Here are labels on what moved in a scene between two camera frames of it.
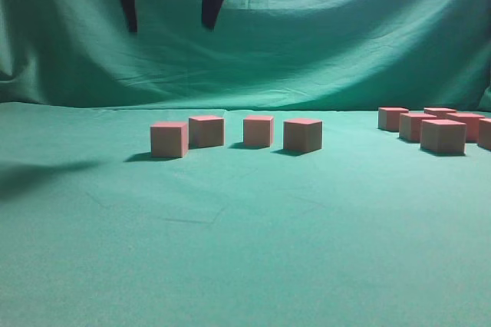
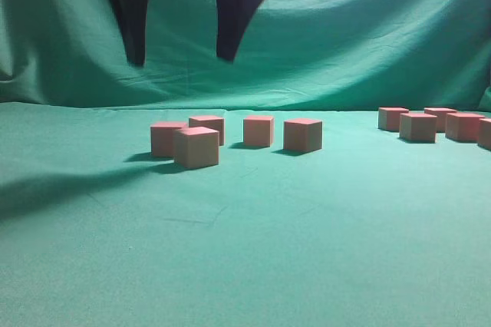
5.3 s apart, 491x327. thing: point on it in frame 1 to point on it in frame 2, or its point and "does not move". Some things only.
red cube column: (205, 131) does not move
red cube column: (484, 133) does not move
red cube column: (443, 137) to (196, 146)
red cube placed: (169, 139) does not move
